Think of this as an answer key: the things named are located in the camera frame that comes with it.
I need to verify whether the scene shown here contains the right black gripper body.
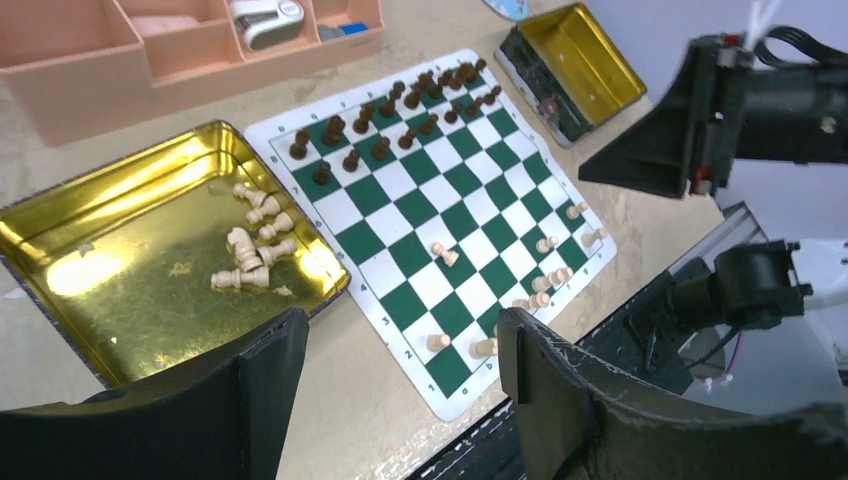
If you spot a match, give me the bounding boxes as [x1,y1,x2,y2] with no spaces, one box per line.
[578,34,752,198]

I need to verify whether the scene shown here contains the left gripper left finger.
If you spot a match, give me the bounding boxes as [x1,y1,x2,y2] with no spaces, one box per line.
[1,308,309,479]

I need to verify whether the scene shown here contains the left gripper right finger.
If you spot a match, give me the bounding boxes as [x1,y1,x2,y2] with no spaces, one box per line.
[496,308,847,479]

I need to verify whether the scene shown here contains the light wooden chess piece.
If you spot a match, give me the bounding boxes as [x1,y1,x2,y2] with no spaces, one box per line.
[532,267,574,293]

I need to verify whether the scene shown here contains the light chess piece on board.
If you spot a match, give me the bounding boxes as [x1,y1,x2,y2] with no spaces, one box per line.
[468,337,499,359]

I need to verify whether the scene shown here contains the pile of light chess pieces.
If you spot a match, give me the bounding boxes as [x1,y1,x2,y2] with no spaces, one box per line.
[210,183,298,290]

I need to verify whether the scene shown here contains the green white chess board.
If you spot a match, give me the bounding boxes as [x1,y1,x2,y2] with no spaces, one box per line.
[245,49,617,421]

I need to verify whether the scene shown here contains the right gold tin tray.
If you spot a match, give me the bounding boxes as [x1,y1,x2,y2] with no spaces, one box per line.
[494,2,647,148]

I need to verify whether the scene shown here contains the gold tin tray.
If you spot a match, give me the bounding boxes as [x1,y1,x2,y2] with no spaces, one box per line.
[494,2,647,148]
[1,120,351,387]

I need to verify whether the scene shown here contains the left gold tin tray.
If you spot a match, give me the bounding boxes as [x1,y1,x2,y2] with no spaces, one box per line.
[1,120,351,387]

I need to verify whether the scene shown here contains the blue white packaged item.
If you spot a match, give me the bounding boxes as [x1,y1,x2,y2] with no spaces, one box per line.
[483,0,530,22]

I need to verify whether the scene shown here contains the pink desk organizer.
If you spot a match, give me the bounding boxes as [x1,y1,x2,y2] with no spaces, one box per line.
[1,1,384,146]

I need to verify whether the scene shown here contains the white stapler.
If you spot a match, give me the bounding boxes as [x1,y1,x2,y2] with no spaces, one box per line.
[230,0,305,51]

